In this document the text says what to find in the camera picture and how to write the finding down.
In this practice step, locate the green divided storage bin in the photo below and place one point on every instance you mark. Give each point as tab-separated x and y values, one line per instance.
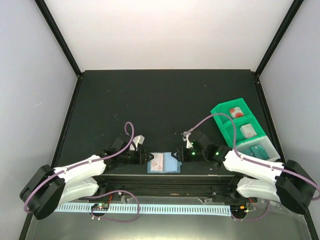
230	129

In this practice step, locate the light blue slotted cable duct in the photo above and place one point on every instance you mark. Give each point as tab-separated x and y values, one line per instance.
156	209

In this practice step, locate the left controller circuit board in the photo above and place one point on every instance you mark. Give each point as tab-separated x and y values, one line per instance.
100	207

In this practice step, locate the blue leather card holder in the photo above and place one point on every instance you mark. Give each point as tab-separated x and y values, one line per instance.
170	164

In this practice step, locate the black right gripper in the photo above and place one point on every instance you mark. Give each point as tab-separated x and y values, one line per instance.
182	156

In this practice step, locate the black left side rail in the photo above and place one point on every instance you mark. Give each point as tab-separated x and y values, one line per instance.
58	150

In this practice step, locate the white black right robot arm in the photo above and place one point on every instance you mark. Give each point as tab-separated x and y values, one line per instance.
286	183

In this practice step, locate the black aluminium front rail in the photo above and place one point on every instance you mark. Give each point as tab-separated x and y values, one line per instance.
219	188

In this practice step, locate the black rear left frame post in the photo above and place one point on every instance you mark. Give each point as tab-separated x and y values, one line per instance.
48	17

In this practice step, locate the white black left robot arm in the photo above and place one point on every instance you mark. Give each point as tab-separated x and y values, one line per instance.
51	187

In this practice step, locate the right controller circuit board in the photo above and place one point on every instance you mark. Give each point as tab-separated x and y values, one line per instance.
242	208

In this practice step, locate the black frame post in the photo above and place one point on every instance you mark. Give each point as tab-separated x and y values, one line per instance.
283	27
48	17

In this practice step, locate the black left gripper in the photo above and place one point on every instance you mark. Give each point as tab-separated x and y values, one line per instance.
141	159

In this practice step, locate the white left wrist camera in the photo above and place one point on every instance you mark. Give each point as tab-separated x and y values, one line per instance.
136	142

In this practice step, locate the black right side rail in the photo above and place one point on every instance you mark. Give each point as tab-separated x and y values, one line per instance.
275	140

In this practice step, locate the black rear right frame post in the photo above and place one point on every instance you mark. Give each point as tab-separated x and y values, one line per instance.
283	27

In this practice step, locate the white red credit card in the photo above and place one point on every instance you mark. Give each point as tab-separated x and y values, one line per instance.
157	163

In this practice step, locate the controller circuit board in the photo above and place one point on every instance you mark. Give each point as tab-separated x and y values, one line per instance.
242	208
100	207

